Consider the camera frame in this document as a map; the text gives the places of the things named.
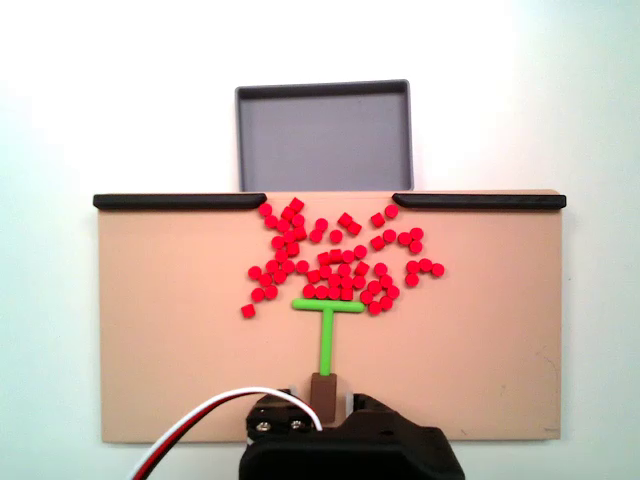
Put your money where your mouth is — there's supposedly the green T-shaped tool brown handle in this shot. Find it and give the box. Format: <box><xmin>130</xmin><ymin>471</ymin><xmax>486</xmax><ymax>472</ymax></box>
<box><xmin>291</xmin><ymin>297</ymin><xmax>365</xmax><ymax>423</ymax></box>

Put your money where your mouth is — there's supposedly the beige board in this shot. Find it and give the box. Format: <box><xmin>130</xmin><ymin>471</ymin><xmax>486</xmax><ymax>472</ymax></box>
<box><xmin>93</xmin><ymin>188</ymin><xmax>566</xmax><ymax>445</ymax></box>

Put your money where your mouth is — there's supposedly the black edge bar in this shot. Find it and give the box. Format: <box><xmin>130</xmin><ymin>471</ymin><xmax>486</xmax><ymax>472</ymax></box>
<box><xmin>391</xmin><ymin>192</ymin><xmax>568</xmax><ymax>210</ymax></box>
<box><xmin>92</xmin><ymin>193</ymin><xmax>268</xmax><ymax>211</ymax></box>

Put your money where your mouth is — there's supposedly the grey rectangular tray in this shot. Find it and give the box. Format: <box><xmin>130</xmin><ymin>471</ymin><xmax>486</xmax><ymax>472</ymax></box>
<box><xmin>234</xmin><ymin>78</ymin><xmax>416</xmax><ymax>193</ymax></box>

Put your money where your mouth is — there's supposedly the white red black cable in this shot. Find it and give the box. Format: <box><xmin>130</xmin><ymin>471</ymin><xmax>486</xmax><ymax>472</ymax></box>
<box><xmin>130</xmin><ymin>385</ymin><xmax>324</xmax><ymax>480</ymax></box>

